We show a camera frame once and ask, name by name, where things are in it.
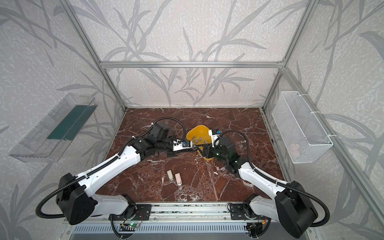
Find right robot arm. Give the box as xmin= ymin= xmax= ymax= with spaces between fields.
xmin=201 ymin=137 xmax=331 ymax=239

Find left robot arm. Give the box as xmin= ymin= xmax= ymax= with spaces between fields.
xmin=35 ymin=122 xmax=190 ymax=225

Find staple strips in tray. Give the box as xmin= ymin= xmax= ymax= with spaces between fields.
xmin=192 ymin=136 xmax=204 ymax=144

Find yellow plastic tray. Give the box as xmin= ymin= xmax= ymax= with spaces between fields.
xmin=187 ymin=125 xmax=213 ymax=150

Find pink object in basket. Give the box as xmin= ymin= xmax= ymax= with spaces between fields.
xmin=288 ymin=144 xmax=301 ymax=161

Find green circuit board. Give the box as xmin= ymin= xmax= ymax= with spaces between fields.
xmin=119 ymin=223 xmax=141 ymax=232

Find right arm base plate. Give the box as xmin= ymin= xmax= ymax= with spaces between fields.
xmin=227 ymin=203 xmax=256 ymax=220

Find aluminium front rail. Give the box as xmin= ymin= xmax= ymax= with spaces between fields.
xmin=84 ymin=197 xmax=280 ymax=223

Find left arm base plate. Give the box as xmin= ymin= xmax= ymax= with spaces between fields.
xmin=121 ymin=204 xmax=152 ymax=221

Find white wire basket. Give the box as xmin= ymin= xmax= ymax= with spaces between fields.
xmin=272 ymin=91 xmax=333 ymax=164

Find clear plastic wall shelf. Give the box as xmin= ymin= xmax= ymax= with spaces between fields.
xmin=9 ymin=94 xmax=98 ymax=163

